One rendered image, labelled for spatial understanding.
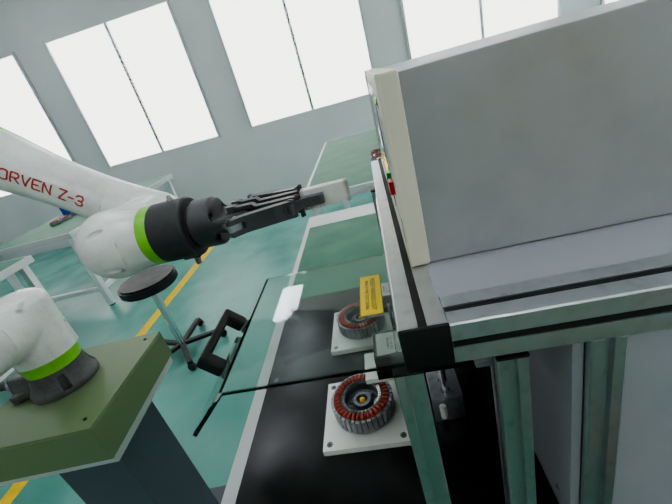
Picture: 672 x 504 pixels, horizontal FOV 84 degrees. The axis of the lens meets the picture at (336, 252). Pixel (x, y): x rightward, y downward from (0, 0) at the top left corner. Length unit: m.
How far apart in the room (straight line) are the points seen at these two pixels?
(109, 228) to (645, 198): 0.67
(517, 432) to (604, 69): 0.37
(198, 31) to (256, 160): 1.67
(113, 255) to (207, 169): 5.15
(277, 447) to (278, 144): 4.86
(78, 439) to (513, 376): 0.83
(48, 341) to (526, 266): 0.97
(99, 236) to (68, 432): 0.47
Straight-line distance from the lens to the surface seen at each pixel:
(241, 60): 5.40
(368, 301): 0.48
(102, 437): 0.97
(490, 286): 0.38
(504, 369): 0.41
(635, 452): 0.56
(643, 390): 0.49
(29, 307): 1.05
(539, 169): 0.43
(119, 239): 0.62
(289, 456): 0.74
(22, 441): 1.06
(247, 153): 5.52
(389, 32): 5.23
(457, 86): 0.39
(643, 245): 0.45
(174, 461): 1.36
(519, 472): 0.55
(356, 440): 0.70
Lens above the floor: 1.33
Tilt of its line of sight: 25 degrees down
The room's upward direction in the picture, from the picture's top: 16 degrees counter-clockwise
